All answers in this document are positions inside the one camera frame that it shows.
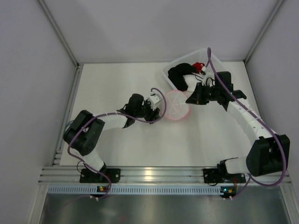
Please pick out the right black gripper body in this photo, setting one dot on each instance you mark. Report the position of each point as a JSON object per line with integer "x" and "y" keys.
{"x": 199, "y": 94}

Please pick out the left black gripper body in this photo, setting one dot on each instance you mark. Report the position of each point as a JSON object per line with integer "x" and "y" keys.
{"x": 152, "y": 114}

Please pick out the pink trimmed mesh laundry bag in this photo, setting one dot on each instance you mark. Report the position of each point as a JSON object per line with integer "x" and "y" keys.
{"x": 176, "y": 106}

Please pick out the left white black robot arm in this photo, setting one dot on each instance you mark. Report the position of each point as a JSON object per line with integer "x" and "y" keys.
{"x": 83, "y": 134}

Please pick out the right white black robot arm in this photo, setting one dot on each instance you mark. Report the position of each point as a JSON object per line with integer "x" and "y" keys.
{"x": 269, "y": 151}

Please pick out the black garment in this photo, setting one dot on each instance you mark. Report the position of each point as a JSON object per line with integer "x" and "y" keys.
{"x": 176, "y": 75}

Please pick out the red garment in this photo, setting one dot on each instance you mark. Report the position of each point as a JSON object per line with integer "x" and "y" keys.
{"x": 198, "y": 66}

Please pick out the white plastic basket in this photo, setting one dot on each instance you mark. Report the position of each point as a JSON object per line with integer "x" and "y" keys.
{"x": 198, "y": 56}

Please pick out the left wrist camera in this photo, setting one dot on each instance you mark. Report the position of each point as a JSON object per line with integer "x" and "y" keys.
{"x": 154, "y": 100}

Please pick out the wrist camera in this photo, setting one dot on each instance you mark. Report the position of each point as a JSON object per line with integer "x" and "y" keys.
{"x": 208, "y": 76}
{"x": 154, "y": 100}

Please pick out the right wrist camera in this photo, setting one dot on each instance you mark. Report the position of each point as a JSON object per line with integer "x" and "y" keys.
{"x": 208, "y": 76}

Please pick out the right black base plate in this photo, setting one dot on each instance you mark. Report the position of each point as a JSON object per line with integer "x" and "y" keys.
{"x": 213, "y": 177}

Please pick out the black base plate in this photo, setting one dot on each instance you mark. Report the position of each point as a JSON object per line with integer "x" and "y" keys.
{"x": 213, "y": 177}
{"x": 88, "y": 176}

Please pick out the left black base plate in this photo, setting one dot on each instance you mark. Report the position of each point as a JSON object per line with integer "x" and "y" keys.
{"x": 88, "y": 176}

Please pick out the aluminium mounting rail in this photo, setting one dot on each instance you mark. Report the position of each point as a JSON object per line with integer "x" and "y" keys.
{"x": 130, "y": 175}

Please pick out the perforated white cable duct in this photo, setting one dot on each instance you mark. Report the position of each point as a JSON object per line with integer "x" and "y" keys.
{"x": 140, "y": 190}

